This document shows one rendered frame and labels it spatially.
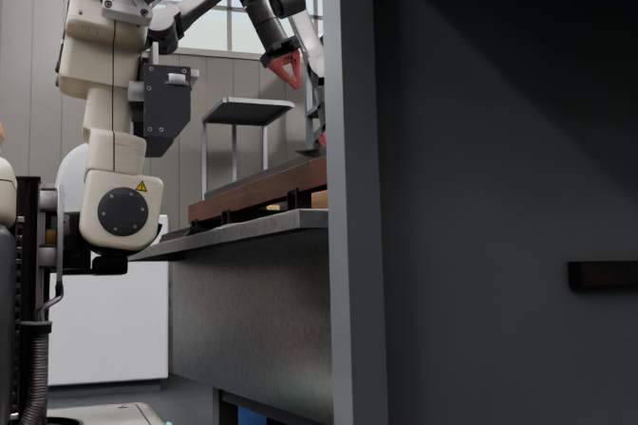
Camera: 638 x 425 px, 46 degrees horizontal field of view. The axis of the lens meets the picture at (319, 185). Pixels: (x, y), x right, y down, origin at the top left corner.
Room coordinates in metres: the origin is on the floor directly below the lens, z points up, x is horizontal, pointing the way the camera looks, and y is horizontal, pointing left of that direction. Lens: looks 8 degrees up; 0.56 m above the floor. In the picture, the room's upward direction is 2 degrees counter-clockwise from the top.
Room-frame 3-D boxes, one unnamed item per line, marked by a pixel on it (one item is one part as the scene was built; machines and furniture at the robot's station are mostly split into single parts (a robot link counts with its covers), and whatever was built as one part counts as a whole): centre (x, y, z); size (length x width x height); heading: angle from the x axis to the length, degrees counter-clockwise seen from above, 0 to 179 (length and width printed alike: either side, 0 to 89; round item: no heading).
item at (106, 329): (4.48, 1.30, 0.72); 0.73 x 0.62 x 1.43; 109
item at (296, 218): (1.78, 0.24, 0.67); 1.30 x 0.20 x 0.03; 27
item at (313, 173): (1.66, 0.04, 0.80); 1.62 x 0.04 x 0.06; 27
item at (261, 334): (1.82, 0.16, 0.48); 1.30 x 0.04 x 0.35; 27
